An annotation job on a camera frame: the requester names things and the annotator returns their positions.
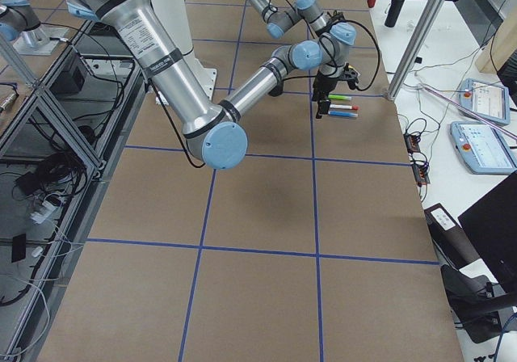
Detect second grey robot base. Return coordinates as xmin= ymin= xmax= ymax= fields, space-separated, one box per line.
xmin=1 ymin=0 xmax=69 ymax=56

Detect blue marker pen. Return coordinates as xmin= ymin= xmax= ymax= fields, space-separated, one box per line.
xmin=328 ymin=111 xmax=359 ymax=118

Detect teach pendant tablet far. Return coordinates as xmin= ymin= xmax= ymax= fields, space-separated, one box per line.
xmin=458 ymin=78 xmax=511 ymax=126

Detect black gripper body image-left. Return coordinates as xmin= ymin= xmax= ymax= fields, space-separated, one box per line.
xmin=312 ymin=64 xmax=359 ymax=114

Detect teach pendant tablet near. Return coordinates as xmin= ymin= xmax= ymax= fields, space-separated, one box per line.
xmin=449 ymin=121 xmax=516 ymax=175

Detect black insulated bottle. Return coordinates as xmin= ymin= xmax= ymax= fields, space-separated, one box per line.
xmin=385 ymin=0 xmax=405 ymax=27

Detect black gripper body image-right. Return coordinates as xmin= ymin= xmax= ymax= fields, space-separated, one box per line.
xmin=326 ymin=10 xmax=347 ymax=29

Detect teach pendant tablet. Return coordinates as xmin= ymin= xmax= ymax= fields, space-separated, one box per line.
xmin=458 ymin=78 xmax=511 ymax=126
xmin=449 ymin=121 xmax=516 ymax=175

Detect grey robot arm image-right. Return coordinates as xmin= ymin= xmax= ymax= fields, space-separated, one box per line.
xmin=247 ymin=0 xmax=340 ymax=39

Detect black braided cable image-left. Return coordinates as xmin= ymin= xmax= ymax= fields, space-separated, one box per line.
xmin=317 ymin=20 xmax=381 ymax=92

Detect metal rod white stand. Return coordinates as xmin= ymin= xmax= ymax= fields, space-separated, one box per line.
xmin=420 ymin=84 xmax=517 ymax=141

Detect aluminium frame rack right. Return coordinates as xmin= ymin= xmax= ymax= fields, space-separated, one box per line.
xmin=1 ymin=22 xmax=145 ymax=361

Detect aluminium frame post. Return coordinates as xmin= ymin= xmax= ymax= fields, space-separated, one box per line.
xmin=385 ymin=0 xmax=445 ymax=101

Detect red capped white marker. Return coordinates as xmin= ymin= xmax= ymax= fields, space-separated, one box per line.
xmin=330 ymin=103 xmax=359 ymax=111

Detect black mesh pen cup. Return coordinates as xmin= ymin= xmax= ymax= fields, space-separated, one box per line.
xmin=268 ymin=83 xmax=284 ymax=97

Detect green marker pen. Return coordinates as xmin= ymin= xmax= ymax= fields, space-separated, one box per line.
xmin=328 ymin=94 xmax=352 ymax=101

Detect black monitor lower right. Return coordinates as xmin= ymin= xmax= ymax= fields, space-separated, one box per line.
xmin=459 ymin=173 xmax=516 ymax=293

